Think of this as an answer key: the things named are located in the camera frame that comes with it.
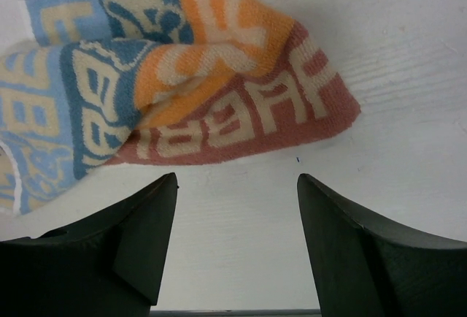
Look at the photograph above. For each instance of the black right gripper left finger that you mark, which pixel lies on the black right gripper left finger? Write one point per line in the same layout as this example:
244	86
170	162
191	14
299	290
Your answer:
109	263

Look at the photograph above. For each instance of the aluminium mounting rail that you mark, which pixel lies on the aluminium mounting rail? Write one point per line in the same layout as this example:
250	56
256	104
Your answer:
236	313

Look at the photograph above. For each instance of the orange blue printed towel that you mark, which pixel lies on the orange blue printed towel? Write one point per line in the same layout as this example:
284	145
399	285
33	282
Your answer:
160	82

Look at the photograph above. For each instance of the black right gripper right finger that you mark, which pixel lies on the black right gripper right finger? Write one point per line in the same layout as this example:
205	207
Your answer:
365	264

